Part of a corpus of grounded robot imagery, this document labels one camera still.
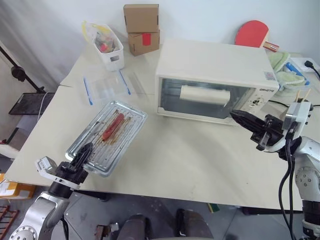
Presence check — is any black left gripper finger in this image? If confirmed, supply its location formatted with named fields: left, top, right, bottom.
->
left=71, top=142, right=95, bottom=168

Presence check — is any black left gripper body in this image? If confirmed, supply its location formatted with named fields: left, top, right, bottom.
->
left=55, top=161, right=90, bottom=187

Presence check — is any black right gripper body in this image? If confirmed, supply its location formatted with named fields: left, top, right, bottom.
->
left=250, top=113, right=286, bottom=151

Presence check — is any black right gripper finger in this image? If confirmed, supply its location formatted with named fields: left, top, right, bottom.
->
left=229, top=109, right=267, bottom=128
left=234, top=119, right=265, bottom=136

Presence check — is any silver metal baking tray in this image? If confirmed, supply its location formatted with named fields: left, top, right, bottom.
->
left=64, top=100, right=148, bottom=178

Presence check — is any red sausage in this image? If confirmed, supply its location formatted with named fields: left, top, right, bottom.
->
left=101, top=112, right=125, bottom=141

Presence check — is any cream toaster oven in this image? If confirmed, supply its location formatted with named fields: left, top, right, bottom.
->
left=155, top=38, right=281, bottom=126

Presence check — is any green cloth mitt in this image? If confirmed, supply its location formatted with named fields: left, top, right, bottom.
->
left=274, top=70, right=309, bottom=88
left=269, top=51, right=292, bottom=73

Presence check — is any yellow cardboard box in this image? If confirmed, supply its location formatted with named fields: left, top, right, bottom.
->
left=0, top=180, right=36, bottom=200

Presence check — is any blue plastic object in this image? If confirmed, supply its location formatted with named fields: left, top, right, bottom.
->
left=285, top=62, right=304, bottom=76

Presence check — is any clear plastic food container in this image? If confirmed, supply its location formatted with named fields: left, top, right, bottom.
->
left=82, top=70, right=132, bottom=106

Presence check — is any white power strip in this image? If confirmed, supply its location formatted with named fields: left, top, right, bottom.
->
left=289, top=57, right=320, bottom=74

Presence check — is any red plastic crate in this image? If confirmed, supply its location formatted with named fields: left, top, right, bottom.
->
left=0, top=204, right=20, bottom=227

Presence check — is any dark rounded shape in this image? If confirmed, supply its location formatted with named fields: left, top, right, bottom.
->
left=116, top=214, right=154, bottom=240
left=174, top=208, right=215, bottom=240

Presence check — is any red table tennis paddle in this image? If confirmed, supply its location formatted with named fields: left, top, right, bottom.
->
left=234, top=19, right=281, bottom=53

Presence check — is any clear plastic container lid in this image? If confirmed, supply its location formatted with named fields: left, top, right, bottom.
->
left=124, top=71, right=146, bottom=95

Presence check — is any white plastic storage bin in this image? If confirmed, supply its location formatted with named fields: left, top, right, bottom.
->
left=93, top=23, right=125, bottom=73

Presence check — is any black stand pole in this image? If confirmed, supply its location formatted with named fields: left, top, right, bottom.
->
left=0, top=45, right=46, bottom=94

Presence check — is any cardboard box with red label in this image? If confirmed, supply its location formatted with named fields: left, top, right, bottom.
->
left=127, top=29, right=162, bottom=57

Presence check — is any clear plastic bag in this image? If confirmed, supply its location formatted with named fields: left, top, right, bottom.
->
left=81, top=20, right=112, bottom=44

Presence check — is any plain brown cardboard box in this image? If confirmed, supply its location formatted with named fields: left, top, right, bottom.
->
left=122, top=3, right=161, bottom=34

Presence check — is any black oven power cord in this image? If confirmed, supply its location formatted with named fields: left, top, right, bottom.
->
left=268, top=99, right=320, bottom=109

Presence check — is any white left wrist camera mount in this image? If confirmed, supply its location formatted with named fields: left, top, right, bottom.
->
left=34, top=155, right=81, bottom=190

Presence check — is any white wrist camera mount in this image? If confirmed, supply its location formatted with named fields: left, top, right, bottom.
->
left=263, top=100, right=314, bottom=154
left=34, top=155, right=81, bottom=190

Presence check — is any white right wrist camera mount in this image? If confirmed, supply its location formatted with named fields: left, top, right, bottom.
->
left=263, top=100, right=314, bottom=154

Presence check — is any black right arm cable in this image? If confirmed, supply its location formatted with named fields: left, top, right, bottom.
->
left=278, top=126, right=305, bottom=240

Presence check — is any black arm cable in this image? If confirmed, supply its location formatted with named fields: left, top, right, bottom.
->
left=278, top=126, right=305, bottom=240
left=60, top=214, right=70, bottom=240

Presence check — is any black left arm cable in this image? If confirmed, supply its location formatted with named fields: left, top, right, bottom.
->
left=60, top=214, right=70, bottom=240

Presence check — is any black power plug with cable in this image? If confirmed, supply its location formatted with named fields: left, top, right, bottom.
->
left=303, top=59, right=320, bottom=79

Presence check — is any glass oven door with handle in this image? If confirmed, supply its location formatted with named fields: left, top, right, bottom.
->
left=157, top=76, right=254, bottom=120

